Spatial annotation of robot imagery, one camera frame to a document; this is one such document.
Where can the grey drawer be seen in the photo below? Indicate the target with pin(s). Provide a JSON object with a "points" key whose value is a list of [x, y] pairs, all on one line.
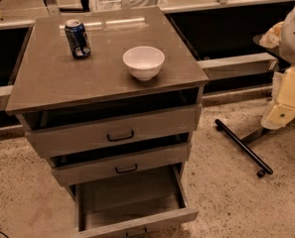
{"points": [[132, 205], [122, 165], [81, 137]]}

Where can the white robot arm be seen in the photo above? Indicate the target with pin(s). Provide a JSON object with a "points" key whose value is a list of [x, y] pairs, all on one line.
{"points": [[281, 109]]}

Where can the grey drawer cabinet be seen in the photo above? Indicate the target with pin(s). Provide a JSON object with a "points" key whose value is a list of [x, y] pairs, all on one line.
{"points": [[53, 89]]}

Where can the white bowl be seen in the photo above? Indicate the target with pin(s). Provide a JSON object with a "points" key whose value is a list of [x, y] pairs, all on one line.
{"points": [[144, 62]]}

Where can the black rolling side table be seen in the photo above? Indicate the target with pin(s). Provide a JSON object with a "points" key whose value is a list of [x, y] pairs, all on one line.
{"points": [[244, 142]]}

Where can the blue soda can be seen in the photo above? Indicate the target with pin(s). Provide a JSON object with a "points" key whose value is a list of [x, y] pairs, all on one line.
{"points": [[77, 38]]}

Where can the white mesh basket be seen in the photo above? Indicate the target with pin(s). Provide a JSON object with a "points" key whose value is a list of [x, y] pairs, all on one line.
{"points": [[110, 5]]}

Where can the grey metal railing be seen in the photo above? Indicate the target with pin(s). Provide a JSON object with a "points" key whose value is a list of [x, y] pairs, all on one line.
{"points": [[219, 32]]}

